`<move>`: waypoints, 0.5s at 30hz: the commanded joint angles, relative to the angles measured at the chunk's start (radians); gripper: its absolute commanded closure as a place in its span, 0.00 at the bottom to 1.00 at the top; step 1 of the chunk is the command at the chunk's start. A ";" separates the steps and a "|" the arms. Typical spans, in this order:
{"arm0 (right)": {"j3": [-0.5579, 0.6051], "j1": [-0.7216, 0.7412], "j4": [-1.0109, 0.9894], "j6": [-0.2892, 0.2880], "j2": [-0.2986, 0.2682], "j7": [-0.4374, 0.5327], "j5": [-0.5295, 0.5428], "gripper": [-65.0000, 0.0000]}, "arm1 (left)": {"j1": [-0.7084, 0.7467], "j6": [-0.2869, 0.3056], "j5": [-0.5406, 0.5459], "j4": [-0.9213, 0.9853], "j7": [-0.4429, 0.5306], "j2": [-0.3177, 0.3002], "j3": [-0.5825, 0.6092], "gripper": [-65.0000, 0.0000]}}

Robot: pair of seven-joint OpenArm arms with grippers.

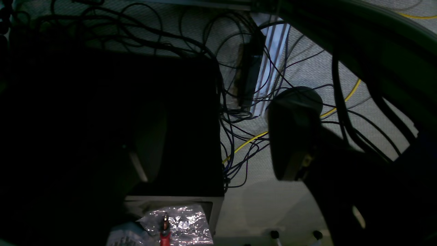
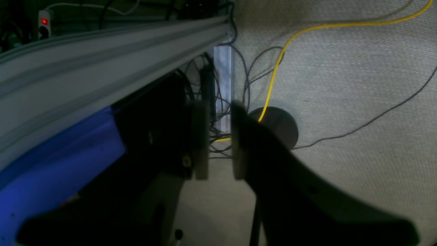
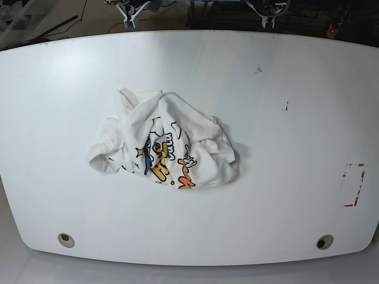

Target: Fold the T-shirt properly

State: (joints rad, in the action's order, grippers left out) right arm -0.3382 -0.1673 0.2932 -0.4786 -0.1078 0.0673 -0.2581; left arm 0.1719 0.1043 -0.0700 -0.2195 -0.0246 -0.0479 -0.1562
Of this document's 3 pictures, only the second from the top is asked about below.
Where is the aluminium table leg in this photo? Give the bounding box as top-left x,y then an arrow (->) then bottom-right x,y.
213,46 -> 235,113

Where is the yellow cable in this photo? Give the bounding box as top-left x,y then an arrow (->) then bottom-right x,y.
215,0 -> 433,142

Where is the aluminium frame rail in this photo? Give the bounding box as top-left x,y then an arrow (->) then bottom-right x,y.
0,16 -> 229,169

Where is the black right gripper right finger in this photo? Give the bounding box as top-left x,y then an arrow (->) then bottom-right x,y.
231,101 -> 420,246

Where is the thin black floor cable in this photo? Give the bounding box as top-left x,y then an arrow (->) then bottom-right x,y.
292,67 -> 437,150

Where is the white power strip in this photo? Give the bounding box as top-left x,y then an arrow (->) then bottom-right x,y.
38,9 -> 53,40

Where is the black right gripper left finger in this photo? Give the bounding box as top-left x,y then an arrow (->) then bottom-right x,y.
20,103 -> 209,246

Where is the round black floor foot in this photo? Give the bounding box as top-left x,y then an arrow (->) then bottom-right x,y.
260,106 -> 299,151

